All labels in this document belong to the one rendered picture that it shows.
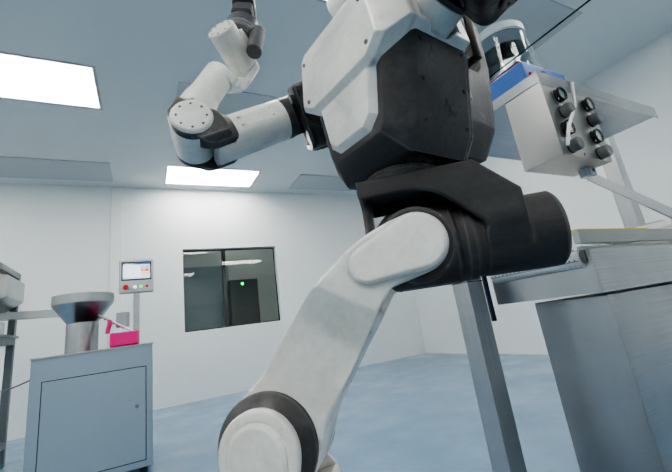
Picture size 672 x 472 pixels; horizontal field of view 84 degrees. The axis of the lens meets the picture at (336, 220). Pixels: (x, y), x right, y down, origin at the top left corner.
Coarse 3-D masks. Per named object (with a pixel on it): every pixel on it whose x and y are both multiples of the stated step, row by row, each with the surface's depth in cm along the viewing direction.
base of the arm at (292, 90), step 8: (288, 88) 83; (296, 88) 78; (296, 96) 79; (296, 104) 80; (304, 112) 79; (304, 120) 80; (312, 120) 80; (320, 120) 80; (304, 128) 82; (312, 128) 81; (320, 128) 81; (312, 136) 81; (320, 136) 81; (312, 144) 82; (320, 144) 83
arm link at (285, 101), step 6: (282, 102) 79; (288, 102) 79; (294, 102) 84; (288, 108) 79; (294, 108) 82; (288, 114) 78; (294, 114) 79; (294, 120) 79; (300, 120) 83; (294, 126) 80; (300, 126) 83; (294, 132) 81; (300, 132) 83; (306, 138) 86
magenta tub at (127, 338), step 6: (114, 336) 233; (120, 336) 235; (126, 336) 236; (132, 336) 237; (138, 336) 240; (114, 342) 232; (120, 342) 234; (126, 342) 235; (132, 342) 236; (138, 342) 241
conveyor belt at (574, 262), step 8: (576, 248) 87; (584, 248) 88; (576, 256) 86; (568, 264) 88; (576, 264) 86; (584, 264) 86; (520, 272) 98; (528, 272) 97; (536, 272) 95; (544, 272) 94; (552, 272) 92; (496, 280) 106; (504, 280) 104; (512, 280) 102
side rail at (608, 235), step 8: (576, 232) 86; (584, 232) 87; (592, 232) 89; (600, 232) 90; (608, 232) 92; (616, 232) 94; (624, 232) 96; (632, 232) 97; (640, 232) 99; (648, 232) 101; (656, 232) 104; (664, 232) 106; (576, 240) 86; (584, 240) 86; (592, 240) 88; (600, 240) 89; (608, 240) 91; (616, 240) 92; (624, 240) 94; (632, 240) 96; (640, 240) 98; (648, 240) 101; (656, 240) 104
